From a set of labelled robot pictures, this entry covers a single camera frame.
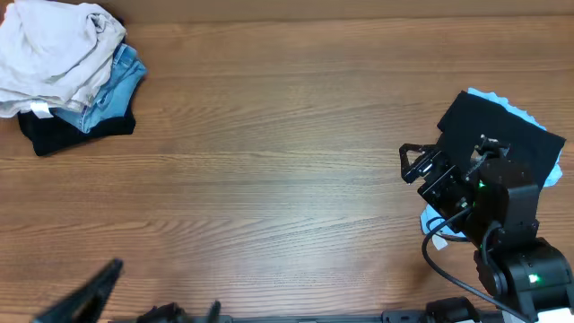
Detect folded black garment left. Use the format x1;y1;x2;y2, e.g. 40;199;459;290
17;108;127;156

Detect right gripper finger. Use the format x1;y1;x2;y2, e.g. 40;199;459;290
399;144;436;183
465;135;510;179

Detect black garment right pile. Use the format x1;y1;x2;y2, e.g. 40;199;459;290
435;91;567;189

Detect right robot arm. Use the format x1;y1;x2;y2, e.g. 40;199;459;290
399;137;573;322

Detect beige khaki shorts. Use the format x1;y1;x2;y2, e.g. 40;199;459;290
1;0;126;118

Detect folded blue denim jeans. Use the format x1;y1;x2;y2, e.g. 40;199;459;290
55;43;147;135

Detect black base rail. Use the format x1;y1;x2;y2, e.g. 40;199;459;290
112;297;504;323

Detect light blue printed shirt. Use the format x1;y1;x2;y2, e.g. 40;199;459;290
419;87;563;250

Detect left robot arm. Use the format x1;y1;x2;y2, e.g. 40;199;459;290
31;258;222;323

